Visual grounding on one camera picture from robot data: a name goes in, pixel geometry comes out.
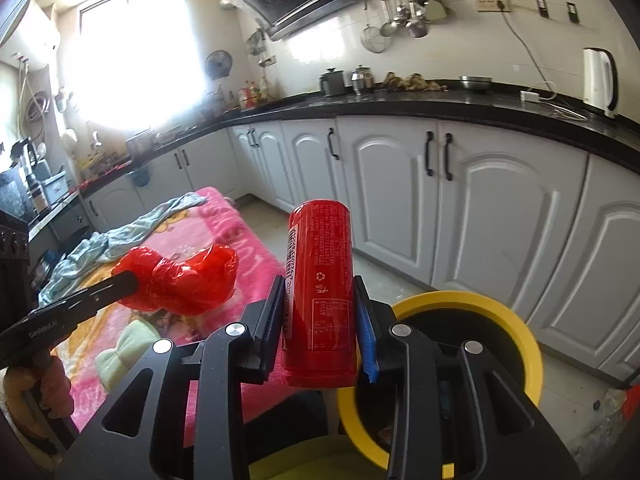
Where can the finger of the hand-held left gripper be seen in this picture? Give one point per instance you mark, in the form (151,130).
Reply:
(95,292)

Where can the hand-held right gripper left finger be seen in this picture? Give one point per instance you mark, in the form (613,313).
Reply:
(271,312)

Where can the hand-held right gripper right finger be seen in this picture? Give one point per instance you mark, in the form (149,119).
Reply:
(367,332)

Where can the red drink can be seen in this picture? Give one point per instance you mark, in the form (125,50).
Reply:
(320,270)

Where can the red plastic bag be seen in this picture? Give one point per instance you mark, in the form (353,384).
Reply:
(190,285)

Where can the yellow rimmed black trash bin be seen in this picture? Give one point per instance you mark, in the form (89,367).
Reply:
(475,306)

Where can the person's left hand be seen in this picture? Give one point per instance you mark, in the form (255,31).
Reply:
(56,390)

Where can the light blue cloth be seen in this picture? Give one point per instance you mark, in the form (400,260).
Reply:
(125,235)

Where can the pale green plush cloth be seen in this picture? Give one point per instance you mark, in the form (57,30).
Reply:
(125,356)

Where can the pink printed blanket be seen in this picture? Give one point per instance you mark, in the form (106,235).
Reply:
(240,245)

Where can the blue hanging container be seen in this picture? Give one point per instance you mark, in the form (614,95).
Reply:
(140,176)

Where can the steel cooking pot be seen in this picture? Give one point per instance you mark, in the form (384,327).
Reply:
(139,144)

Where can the white kitchen cabinets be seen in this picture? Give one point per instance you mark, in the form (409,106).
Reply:
(500,220)

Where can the group of condiment bottles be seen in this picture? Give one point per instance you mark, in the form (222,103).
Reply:
(254,94)

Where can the dark lidded pot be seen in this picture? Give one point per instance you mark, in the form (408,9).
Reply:
(332,84)

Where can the kitchen window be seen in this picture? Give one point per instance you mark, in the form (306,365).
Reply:
(140,50)

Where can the brown lumpy food pile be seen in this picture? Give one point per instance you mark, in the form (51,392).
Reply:
(412,82)

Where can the clear plastic bag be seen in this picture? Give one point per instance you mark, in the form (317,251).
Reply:
(607,420)

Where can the white water heater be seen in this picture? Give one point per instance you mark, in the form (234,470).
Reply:
(30,35)

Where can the metal bowl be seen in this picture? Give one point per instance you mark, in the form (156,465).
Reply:
(475,83)

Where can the white power adapter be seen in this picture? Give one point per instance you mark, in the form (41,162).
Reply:
(530,96)

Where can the row of hanging metal utensils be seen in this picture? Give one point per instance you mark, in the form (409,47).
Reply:
(415,10)

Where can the white electric kettle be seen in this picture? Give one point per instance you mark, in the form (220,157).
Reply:
(597,82)

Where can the small wall fan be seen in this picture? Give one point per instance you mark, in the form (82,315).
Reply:
(218,64)

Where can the white wall power strip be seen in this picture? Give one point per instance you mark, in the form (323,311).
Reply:
(492,4)

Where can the black wall hook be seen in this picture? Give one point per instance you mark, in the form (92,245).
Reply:
(541,7)
(573,12)

